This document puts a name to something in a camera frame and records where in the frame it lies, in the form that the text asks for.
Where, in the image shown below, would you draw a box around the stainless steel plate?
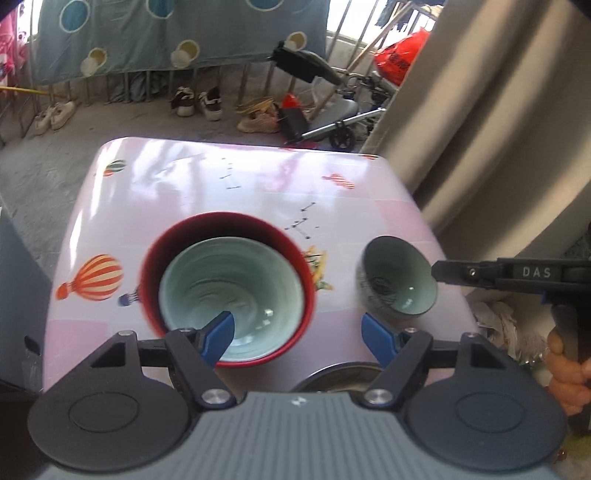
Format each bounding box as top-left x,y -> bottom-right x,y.
293,362 -> 386,394

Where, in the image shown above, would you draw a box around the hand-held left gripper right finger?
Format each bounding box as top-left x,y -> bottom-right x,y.
361,313 -> 513,411

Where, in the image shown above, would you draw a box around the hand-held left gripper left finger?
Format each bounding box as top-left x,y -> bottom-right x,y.
88,310 -> 237,411

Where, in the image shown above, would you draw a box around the metal balcony railing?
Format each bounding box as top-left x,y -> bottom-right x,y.
0,0 -> 444,141

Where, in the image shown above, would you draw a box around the straw broom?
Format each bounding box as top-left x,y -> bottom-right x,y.
236,96 -> 280,116

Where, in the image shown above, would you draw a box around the red and black bowl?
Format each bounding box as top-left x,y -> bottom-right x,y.
141,211 -> 317,367

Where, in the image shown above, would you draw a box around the blue blanket with circles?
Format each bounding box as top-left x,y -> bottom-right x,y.
34,0 -> 331,86

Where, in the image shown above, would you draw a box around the grey box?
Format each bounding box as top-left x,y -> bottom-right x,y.
0,208 -> 52,393

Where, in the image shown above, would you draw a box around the beige curtain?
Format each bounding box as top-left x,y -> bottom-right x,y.
379,0 -> 591,273

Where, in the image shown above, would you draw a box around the pink patterned cloth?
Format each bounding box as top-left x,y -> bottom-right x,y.
0,14 -> 29,93

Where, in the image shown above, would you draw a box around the pink printed tablecloth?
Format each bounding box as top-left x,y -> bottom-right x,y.
44,136 -> 481,402

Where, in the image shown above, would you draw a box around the yellow stick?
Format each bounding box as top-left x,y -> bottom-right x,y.
0,85 -> 65,99

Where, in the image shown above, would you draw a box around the grey and black stroller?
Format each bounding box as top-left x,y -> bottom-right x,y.
271,41 -> 394,151

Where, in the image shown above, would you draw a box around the crumpled white paper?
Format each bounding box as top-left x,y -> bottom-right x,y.
473,299 -> 551,366

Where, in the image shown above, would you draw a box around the beige shoes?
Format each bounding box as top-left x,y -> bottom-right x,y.
236,113 -> 283,135

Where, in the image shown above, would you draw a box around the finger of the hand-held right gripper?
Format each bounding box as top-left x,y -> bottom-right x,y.
431,259 -> 503,291

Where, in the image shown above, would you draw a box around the patterned green bowl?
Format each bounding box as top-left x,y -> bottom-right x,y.
356,235 -> 438,321

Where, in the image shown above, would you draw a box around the black and white sneaker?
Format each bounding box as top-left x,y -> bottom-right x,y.
198,86 -> 223,122
170,86 -> 197,117

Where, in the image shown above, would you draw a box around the pale green bowl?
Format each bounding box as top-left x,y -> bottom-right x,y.
158,237 -> 304,363

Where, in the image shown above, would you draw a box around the red plastic bag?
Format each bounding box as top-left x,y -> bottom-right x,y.
373,28 -> 433,86

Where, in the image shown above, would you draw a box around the person's right hand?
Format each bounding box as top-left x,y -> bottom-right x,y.
547,330 -> 591,417

